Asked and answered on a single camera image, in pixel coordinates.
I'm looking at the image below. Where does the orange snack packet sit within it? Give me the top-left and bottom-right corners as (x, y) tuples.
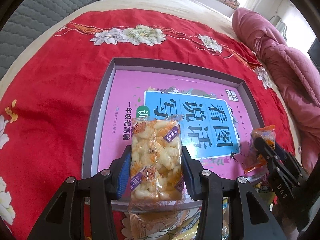
(244, 125), (276, 174)

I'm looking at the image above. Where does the clear rice cracker snack pack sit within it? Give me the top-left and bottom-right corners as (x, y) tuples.
(130, 115), (185, 210)

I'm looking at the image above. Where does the yellow Alpenliebe candy bag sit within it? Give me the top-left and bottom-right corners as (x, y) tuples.
(175, 197), (231, 240)

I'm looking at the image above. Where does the pink and blue book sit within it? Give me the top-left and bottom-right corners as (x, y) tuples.
(97, 70), (252, 179)

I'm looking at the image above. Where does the pink quilted duvet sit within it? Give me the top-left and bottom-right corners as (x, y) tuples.
(232, 8), (319, 172)

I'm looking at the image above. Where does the grey shallow cardboard box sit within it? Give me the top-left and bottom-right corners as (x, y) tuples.
(81, 57), (266, 213)

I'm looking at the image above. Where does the red floral blanket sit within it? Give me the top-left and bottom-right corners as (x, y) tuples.
(1, 9), (295, 239)

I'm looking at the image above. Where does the beige bed sheet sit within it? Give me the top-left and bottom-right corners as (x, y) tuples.
(0, 0), (241, 86)

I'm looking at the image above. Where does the grey quilted headboard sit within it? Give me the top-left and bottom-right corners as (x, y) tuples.
(1, 0), (96, 77)

